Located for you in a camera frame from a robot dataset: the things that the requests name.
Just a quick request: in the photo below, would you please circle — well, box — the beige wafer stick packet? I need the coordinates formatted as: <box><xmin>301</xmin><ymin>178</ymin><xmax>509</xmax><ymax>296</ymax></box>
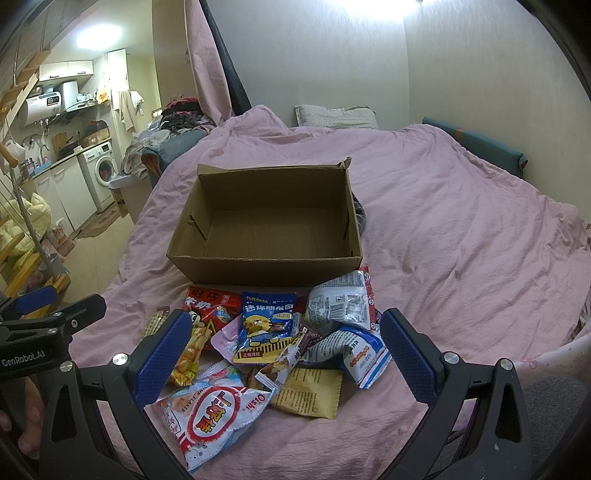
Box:
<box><xmin>142</xmin><ymin>306</ymin><xmax>170</xmax><ymax>338</ymax></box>

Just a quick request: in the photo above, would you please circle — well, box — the white red Oishi snack bag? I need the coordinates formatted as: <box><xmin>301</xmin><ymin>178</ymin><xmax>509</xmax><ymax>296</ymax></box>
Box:
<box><xmin>156</xmin><ymin>360</ymin><xmax>271</xmax><ymax>473</ymax></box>

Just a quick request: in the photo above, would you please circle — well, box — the yellow chips snack bag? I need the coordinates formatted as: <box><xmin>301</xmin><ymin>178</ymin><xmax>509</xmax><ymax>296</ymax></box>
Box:
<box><xmin>168</xmin><ymin>325</ymin><xmax>212</xmax><ymax>387</ymax></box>

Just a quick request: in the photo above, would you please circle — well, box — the white blue snack bag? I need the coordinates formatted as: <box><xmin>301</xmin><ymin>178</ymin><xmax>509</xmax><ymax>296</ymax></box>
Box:
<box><xmin>301</xmin><ymin>326</ymin><xmax>392</xmax><ymax>390</ymax></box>

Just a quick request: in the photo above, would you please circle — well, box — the red milk candy bag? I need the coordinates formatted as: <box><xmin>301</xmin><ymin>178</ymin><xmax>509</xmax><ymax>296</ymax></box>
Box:
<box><xmin>183</xmin><ymin>286</ymin><xmax>242</xmax><ymax>333</ymax></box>

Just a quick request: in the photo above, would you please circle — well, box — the pink snack packet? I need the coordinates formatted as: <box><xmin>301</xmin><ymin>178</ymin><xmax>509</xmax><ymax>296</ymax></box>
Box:
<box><xmin>211</xmin><ymin>315</ymin><xmax>242</xmax><ymax>363</ymax></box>

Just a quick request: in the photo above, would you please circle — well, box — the tan yellow snack packet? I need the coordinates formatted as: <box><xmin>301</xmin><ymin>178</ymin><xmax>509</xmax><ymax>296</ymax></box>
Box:
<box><xmin>271</xmin><ymin>368</ymin><xmax>342</xmax><ymax>420</ymax></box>

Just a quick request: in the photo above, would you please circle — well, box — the white red-edged snack bag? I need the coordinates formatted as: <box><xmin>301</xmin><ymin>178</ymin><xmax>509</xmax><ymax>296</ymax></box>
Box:
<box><xmin>304</xmin><ymin>267</ymin><xmax>376</xmax><ymax>336</ymax></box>

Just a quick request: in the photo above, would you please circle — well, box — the brown triangle crisp packet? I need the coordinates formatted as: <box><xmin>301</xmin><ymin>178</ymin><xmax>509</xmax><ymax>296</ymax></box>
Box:
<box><xmin>249</xmin><ymin>327</ymin><xmax>322</xmax><ymax>394</ymax></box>

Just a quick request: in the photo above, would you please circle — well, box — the blue mini noodle snack bag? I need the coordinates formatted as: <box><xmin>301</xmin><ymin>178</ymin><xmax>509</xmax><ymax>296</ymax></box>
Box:
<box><xmin>233</xmin><ymin>292</ymin><xmax>297</xmax><ymax>365</ymax></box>

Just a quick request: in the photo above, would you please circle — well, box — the person's left hand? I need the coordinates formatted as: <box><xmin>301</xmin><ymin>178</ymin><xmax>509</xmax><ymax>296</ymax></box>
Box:
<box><xmin>1</xmin><ymin>377</ymin><xmax>45</xmax><ymax>460</ymax></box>

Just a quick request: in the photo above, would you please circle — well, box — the yellow blanket on rack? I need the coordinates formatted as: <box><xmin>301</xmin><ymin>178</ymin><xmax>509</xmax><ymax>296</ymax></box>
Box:
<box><xmin>0</xmin><ymin>192</ymin><xmax>53</xmax><ymax>259</ymax></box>

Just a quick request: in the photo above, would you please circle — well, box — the white kitchen cabinet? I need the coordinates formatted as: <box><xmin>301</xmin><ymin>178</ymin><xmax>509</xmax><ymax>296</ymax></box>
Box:
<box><xmin>33</xmin><ymin>156</ymin><xmax>97</xmax><ymax>235</ymax></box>

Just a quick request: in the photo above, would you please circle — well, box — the white washing machine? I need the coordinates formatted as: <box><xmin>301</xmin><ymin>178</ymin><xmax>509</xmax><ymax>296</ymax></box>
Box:
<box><xmin>77</xmin><ymin>141</ymin><xmax>118</xmax><ymax>213</ymax></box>

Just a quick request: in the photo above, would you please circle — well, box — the pink bed duvet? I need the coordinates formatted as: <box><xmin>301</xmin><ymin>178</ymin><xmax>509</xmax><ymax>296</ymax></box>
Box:
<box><xmin>70</xmin><ymin>106</ymin><xmax>590</xmax><ymax>479</ymax></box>

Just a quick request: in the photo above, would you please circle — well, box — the brown cardboard box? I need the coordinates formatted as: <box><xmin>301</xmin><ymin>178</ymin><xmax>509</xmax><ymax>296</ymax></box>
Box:
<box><xmin>167</xmin><ymin>159</ymin><xmax>363</xmax><ymax>288</ymax></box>

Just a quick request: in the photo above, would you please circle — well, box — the grey blue folded bedding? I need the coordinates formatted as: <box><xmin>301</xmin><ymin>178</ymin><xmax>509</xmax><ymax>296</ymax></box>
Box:
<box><xmin>141</xmin><ymin>129</ymin><xmax>207</xmax><ymax>181</ymax></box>

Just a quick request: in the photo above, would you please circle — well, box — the white water heater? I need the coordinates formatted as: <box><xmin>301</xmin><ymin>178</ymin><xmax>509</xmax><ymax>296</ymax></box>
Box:
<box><xmin>18</xmin><ymin>91</ymin><xmax>61</xmax><ymax>127</ymax></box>

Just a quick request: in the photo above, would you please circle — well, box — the pile of dark clothes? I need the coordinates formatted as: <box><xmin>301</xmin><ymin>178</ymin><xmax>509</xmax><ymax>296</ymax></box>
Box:
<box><xmin>160</xmin><ymin>97</ymin><xmax>215</xmax><ymax>135</ymax></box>

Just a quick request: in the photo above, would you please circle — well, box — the grey striped garment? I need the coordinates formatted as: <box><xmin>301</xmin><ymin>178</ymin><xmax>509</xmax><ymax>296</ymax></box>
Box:
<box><xmin>353</xmin><ymin>195</ymin><xmax>367</xmax><ymax>236</ymax></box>

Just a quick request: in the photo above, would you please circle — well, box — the pink hanging curtain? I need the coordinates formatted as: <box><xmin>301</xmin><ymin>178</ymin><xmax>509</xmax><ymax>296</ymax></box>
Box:
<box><xmin>184</xmin><ymin>0</ymin><xmax>232</xmax><ymax>126</ymax></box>

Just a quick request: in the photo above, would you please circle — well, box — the teal bolster cushion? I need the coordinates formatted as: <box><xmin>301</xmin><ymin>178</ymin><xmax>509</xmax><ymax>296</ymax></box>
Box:
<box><xmin>422</xmin><ymin>117</ymin><xmax>528</xmax><ymax>178</ymax></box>

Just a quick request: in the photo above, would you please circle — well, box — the grey white pillow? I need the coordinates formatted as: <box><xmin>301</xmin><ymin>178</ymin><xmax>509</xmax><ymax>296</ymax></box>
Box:
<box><xmin>294</xmin><ymin>105</ymin><xmax>379</xmax><ymax>130</ymax></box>

